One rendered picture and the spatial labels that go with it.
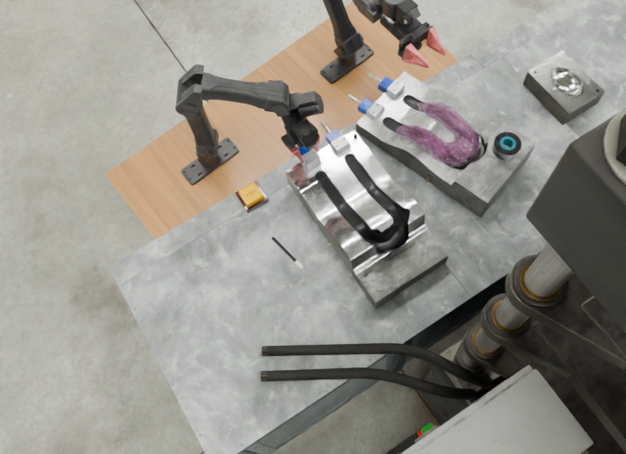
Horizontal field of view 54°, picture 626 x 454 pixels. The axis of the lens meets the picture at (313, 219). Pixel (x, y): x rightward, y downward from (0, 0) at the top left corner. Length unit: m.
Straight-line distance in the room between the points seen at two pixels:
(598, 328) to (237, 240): 1.17
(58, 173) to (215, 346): 1.65
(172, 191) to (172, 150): 0.16
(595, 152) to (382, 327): 1.22
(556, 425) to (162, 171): 1.47
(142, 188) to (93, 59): 1.56
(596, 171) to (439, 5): 2.85
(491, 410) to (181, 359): 1.03
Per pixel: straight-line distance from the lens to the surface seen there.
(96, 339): 2.89
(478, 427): 1.15
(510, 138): 1.97
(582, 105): 2.19
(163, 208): 2.08
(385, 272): 1.83
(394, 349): 1.72
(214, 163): 2.07
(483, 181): 1.92
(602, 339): 1.16
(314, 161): 1.91
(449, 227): 1.96
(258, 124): 2.15
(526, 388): 1.18
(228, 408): 1.85
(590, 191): 0.74
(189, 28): 3.54
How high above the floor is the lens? 2.60
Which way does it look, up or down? 67 degrees down
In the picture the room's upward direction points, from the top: 10 degrees counter-clockwise
